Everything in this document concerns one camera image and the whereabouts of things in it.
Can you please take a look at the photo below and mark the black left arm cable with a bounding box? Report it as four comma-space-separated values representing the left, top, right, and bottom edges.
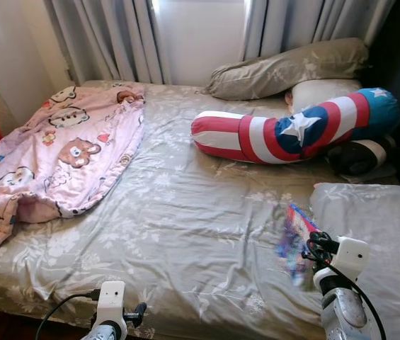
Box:
35, 289, 101, 340

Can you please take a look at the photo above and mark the red white blue shield bolster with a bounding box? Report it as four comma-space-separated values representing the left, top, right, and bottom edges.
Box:
190, 86, 400, 165

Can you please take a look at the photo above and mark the pink cartoon blanket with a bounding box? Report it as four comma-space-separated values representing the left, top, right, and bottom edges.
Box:
0, 83, 147, 250

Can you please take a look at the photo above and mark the black and white plush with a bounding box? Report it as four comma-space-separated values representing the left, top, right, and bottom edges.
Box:
327, 136, 397, 178

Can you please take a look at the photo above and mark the bright window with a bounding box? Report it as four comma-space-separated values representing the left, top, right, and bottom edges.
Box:
150, 0, 251, 86

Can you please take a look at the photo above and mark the grey curtain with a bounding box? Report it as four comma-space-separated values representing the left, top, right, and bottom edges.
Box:
241, 0, 399, 64
44, 0, 172, 86

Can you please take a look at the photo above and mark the floral grey cased pillow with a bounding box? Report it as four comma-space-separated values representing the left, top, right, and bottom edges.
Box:
307, 182, 400, 340

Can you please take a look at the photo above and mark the beige floral bed sheet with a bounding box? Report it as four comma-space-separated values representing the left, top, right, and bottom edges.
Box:
0, 79, 400, 334

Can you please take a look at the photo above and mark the plain white pillow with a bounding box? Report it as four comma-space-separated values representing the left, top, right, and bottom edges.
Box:
287, 78, 363, 115

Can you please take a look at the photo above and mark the colourful thin book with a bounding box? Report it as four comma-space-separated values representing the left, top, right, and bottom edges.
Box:
274, 203, 321, 288

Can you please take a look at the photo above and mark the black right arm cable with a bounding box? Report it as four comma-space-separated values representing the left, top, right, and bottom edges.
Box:
324, 259, 388, 340

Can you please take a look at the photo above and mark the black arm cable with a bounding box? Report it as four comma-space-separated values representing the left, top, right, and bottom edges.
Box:
35, 289, 101, 340
324, 259, 388, 340

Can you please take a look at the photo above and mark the olive floral pillow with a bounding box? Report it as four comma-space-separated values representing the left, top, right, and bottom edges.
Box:
205, 37, 370, 101

